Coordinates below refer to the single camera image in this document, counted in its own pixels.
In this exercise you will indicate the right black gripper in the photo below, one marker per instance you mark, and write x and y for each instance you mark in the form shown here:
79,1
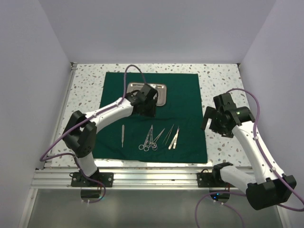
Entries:
211,113

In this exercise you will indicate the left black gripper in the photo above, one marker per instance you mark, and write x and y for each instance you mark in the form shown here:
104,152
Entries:
151,112

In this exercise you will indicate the stainless steel instrument tray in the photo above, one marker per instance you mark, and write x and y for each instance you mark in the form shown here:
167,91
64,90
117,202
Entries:
161,88

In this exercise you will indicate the steel scalpel handle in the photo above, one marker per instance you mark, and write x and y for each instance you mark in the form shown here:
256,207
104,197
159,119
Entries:
122,139

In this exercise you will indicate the thin pointed steel tweezers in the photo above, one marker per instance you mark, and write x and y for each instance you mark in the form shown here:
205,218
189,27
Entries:
168,135

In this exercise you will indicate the green surgical drape cloth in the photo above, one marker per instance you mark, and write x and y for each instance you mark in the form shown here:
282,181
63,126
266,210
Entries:
183,109

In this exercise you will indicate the steel needle holder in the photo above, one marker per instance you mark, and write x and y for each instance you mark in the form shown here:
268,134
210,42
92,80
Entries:
155,140

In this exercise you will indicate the steel ring-handled clamp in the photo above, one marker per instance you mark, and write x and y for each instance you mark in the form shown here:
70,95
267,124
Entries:
145,140

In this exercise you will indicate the steel surgical scissors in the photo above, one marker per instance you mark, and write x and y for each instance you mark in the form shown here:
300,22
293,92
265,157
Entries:
150,143

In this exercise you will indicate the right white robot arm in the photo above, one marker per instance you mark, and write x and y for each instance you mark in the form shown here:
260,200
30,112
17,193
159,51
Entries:
269,185

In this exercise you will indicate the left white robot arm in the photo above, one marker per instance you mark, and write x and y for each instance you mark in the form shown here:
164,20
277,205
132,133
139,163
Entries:
82,128

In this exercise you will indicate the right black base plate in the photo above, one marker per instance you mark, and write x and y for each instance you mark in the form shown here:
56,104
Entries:
206,180

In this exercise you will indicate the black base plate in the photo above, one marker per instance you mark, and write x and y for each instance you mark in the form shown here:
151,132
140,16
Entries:
78,180
206,180

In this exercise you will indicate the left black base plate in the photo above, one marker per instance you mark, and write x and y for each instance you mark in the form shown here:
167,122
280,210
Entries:
78,180

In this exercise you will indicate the aluminium mounting rail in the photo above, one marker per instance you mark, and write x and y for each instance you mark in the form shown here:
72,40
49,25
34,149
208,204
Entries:
130,178

